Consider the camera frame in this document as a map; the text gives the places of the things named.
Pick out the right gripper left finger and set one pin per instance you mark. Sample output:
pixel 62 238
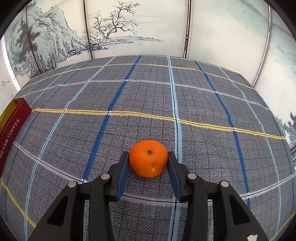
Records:
pixel 63 220

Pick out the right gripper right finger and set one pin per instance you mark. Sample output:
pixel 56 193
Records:
pixel 232 218

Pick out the orange mandarin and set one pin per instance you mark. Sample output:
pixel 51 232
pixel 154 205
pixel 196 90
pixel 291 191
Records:
pixel 148 158

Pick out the grey plaid tablecloth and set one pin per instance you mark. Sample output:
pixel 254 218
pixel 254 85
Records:
pixel 86 114

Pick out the red gold toffee tin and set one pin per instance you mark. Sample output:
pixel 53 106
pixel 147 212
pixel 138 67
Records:
pixel 12 120

